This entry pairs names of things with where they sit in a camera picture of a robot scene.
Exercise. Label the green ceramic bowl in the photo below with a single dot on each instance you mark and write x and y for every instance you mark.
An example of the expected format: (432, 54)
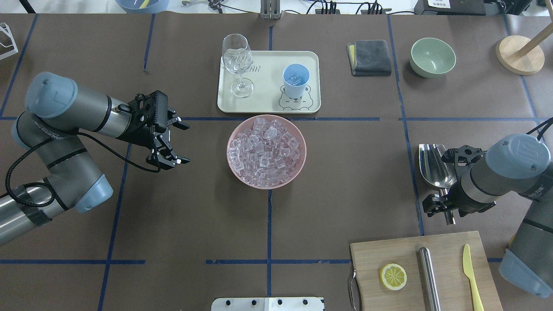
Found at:
(432, 58)

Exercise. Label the aluminium frame post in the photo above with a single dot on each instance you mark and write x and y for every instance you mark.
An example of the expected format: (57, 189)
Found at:
(270, 9)

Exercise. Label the pink bowl of ice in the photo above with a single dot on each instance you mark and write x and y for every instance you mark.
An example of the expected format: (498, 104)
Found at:
(266, 151)

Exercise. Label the metal ice scoop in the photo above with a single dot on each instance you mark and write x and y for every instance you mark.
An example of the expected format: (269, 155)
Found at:
(440, 176)

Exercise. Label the yellow plastic fork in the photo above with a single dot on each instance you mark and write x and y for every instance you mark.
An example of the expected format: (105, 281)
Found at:
(144, 4)

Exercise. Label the yellow plastic knife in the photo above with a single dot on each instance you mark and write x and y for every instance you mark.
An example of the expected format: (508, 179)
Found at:
(469, 273)

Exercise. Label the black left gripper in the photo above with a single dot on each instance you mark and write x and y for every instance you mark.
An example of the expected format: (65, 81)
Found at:
(139, 136)

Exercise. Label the clear wine glass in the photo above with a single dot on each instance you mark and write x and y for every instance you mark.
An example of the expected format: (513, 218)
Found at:
(237, 58)

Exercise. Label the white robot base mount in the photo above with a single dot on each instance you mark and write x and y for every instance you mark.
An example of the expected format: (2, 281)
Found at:
(269, 304)

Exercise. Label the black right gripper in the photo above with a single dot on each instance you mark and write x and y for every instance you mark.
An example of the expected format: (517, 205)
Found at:
(459, 205)

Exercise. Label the lemon half slice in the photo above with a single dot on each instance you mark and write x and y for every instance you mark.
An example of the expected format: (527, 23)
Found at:
(393, 277)

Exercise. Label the wooden stand with pole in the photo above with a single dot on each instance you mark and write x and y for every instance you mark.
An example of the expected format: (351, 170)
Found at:
(520, 50)

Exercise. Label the steel cylinder rod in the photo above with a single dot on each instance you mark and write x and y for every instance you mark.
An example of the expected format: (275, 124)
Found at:
(428, 280)

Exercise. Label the cream serving tray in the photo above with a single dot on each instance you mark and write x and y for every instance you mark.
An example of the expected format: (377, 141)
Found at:
(267, 75)

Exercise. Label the blue bowl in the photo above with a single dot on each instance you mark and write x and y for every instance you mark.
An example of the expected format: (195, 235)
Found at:
(132, 6)

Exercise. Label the white wire cup rack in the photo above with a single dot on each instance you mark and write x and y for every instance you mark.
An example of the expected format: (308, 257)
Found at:
(8, 45)

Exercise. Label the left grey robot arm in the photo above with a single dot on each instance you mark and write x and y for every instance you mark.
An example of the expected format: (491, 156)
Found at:
(59, 111)

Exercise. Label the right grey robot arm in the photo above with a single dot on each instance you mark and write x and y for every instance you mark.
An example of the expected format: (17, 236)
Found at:
(471, 180)

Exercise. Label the blue plastic cup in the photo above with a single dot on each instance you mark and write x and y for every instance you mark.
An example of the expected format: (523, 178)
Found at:
(295, 77)

